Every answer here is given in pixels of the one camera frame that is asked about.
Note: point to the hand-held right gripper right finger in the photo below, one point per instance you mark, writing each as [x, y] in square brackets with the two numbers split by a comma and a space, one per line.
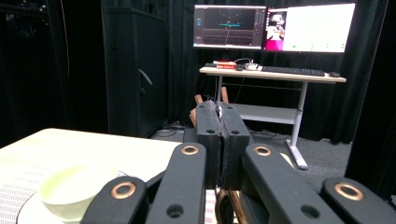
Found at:
[233, 140]

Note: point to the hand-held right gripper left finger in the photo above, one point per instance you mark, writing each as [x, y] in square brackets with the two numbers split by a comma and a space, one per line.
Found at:
[211, 140]

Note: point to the light green ceramic bowl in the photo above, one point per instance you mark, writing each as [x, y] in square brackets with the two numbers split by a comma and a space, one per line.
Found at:
[28, 214]

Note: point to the small black device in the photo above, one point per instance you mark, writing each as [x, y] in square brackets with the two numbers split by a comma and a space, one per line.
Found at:
[239, 67]

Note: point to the flat white and black device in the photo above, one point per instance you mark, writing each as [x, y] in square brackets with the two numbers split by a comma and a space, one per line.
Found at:
[210, 65]

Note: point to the small white bowl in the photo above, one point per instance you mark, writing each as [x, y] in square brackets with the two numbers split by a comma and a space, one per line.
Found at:
[251, 66]

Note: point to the black keyboard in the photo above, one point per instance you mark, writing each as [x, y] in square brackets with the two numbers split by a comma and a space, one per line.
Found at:
[292, 71]

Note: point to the black cabinet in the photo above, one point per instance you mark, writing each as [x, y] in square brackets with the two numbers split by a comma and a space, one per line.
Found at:
[134, 71]

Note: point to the computer monitor dark screen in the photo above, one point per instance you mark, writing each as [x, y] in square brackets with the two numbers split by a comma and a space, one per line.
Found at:
[230, 28]

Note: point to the black computer mouse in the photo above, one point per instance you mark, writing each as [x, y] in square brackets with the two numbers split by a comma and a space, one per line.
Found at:
[335, 74]

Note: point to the computer monitor bright screen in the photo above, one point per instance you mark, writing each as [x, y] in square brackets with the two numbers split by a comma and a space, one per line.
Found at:
[317, 28]

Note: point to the striped woven placemat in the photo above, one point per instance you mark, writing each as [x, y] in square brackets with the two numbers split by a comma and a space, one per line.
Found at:
[12, 202]

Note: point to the desk with white frame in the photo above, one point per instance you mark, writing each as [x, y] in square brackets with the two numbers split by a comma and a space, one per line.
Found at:
[271, 114]

